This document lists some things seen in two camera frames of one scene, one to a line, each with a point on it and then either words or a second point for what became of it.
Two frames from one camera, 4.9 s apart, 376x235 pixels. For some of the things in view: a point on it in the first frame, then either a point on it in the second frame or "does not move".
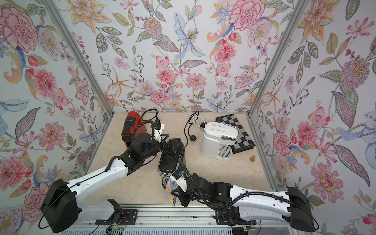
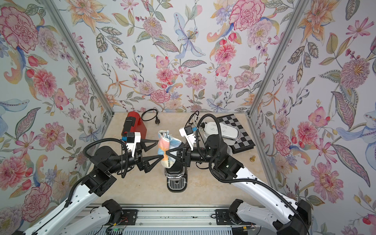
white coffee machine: (217, 140) does not move
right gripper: (183, 197) to (186, 160)
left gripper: (171, 148) to (140, 160)
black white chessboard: (245, 142) does not move
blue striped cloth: (170, 186) to (166, 142)
